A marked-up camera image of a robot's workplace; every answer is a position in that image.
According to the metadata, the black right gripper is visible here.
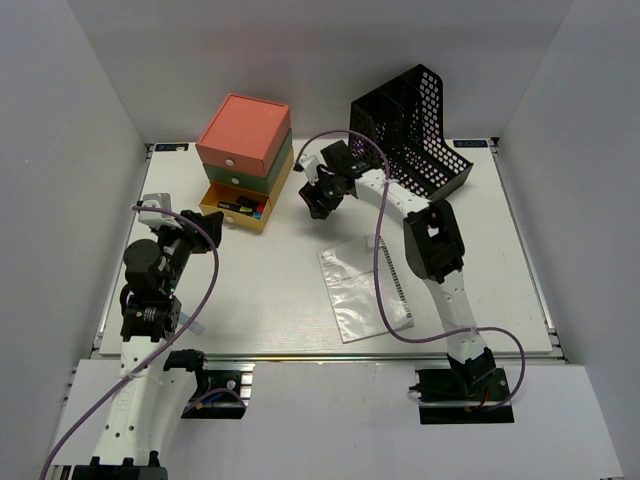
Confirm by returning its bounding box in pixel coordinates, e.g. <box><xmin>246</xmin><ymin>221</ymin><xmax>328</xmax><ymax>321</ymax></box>
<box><xmin>301</xmin><ymin>165</ymin><xmax>346</xmax><ymax>219</ymax></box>

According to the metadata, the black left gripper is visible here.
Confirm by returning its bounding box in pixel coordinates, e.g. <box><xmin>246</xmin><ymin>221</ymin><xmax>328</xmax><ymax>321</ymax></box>
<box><xmin>152</xmin><ymin>210</ymin><xmax>225</xmax><ymax>293</ymax></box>

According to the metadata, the yellow cap black highlighter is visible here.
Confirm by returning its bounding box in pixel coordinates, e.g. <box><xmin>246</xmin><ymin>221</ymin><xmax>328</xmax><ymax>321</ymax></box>
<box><xmin>217</xmin><ymin>201</ymin><xmax>254</xmax><ymax>215</ymax></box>

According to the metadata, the yellow bottom drawer box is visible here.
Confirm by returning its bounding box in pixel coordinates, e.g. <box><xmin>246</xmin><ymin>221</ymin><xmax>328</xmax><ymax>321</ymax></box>
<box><xmin>199</xmin><ymin>147</ymin><xmax>294</xmax><ymax>233</ymax></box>

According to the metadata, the green drawer box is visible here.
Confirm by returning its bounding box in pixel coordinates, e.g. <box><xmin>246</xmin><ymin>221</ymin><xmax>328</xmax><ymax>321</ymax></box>
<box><xmin>202</xmin><ymin>129</ymin><xmax>292</xmax><ymax>195</ymax></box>

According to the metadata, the orange cap black highlighter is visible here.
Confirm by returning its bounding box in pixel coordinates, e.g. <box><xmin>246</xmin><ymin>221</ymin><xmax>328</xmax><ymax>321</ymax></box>
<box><xmin>236</xmin><ymin>196</ymin><xmax>260</xmax><ymax>209</ymax></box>

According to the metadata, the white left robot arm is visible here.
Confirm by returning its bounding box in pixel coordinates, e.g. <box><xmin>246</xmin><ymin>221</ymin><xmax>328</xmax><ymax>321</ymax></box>
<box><xmin>71</xmin><ymin>205</ymin><xmax>224</xmax><ymax>479</ymax></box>

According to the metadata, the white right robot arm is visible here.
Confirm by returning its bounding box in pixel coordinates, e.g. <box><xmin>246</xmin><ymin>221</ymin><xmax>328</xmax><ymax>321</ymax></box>
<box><xmin>294</xmin><ymin>141</ymin><xmax>496</xmax><ymax>399</ymax></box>

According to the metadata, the Canon safety instructions booklet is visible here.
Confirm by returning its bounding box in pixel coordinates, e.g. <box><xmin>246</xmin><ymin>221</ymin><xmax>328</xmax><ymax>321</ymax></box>
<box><xmin>317</xmin><ymin>234</ymin><xmax>414</xmax><ymax>344</ymax></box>

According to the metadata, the pink top drawer box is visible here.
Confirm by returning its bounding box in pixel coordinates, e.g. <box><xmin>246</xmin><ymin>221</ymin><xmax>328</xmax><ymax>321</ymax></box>
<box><xmin>196</xmin><ymin>94</ymin><xmax>291</xmax><ymax>177</ymax></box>

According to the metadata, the pastel blue highlighter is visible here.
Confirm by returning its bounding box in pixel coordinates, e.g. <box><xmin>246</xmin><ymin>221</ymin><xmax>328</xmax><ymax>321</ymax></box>
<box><xmin>178</xmin><ymin>312</ymin><xmax>204</xmax><ymax>335</ymax></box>

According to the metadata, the black mesh file organizer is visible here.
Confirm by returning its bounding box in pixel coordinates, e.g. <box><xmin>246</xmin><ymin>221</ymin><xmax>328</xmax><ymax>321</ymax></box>
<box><xmin>349</xmin><ymin>64</ymin><xmax>473</xmax><ymax>200</ymax></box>

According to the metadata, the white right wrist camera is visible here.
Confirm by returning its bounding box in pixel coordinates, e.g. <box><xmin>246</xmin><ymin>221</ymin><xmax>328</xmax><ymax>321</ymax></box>
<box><xmin>294</xmin><ymin>154</ymin><xmax>321</xmax><ymax>185</ymax></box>

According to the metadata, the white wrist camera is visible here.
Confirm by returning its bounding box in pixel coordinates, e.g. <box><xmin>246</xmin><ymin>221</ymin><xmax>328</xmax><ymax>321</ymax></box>
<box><xmin>294</xmin><ymin>154</ymin><xmax>321</xmax><ymax>185</ymax></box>
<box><xmin>136</xmin><ymin>193</ymin><xmax>177</xmax><ymax>231</ymax></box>

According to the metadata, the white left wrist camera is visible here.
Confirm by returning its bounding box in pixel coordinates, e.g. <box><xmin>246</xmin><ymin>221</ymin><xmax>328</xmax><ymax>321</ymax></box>
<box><xmin>136</xmin><ymin>193</ymin><xmax>177</xmax><ymax>231</ymax></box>

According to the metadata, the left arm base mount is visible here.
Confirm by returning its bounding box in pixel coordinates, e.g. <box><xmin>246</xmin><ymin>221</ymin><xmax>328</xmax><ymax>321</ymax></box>
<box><xmin>182</xmin><ymin>363</ymin><xmax>253</xmax><ymax>420</ymax></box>

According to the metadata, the aluminium front rail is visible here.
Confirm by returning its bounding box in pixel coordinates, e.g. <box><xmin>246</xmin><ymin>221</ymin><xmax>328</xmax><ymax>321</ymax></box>
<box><xmin>89</xmin><ymin>346</ymin><xmax>566</xmax><ymax>362</ymax></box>

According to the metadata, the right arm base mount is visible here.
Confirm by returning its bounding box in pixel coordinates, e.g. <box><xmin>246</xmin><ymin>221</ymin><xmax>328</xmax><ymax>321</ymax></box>
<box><xmin>409</xmin><ymin>368</ymin><xmax>515</xmax><ymax>425</ymax></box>

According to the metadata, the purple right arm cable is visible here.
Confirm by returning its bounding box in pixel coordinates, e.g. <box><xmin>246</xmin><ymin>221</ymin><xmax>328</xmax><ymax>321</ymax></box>
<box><xmin>294</xmin><ymin>129</ymin><xmax>526</xmax><ymax>412</ymax></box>

